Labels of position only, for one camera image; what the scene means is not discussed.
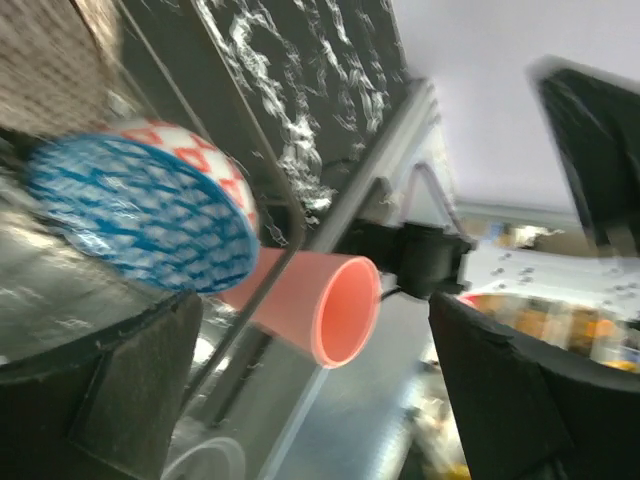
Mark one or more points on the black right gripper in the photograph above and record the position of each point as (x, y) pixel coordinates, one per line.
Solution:
(593, 117)

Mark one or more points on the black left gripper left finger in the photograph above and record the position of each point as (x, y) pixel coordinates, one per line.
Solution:
(103, 406)

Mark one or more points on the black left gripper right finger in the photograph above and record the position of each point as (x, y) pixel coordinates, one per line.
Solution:
(525, 409)

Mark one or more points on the blue triangle pattern bowl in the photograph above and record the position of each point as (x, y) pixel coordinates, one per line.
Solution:
(152, 216)

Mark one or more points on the orange treehouse book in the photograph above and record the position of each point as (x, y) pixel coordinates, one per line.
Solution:
(598, 334)

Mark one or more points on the clear drinking glass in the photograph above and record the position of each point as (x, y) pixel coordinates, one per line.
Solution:
(219, 458)

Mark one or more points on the pink plastic cup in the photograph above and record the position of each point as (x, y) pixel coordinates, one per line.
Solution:
(326, 305)

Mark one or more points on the metal wire dish rack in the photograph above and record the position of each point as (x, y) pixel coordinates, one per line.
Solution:
(192, 106)

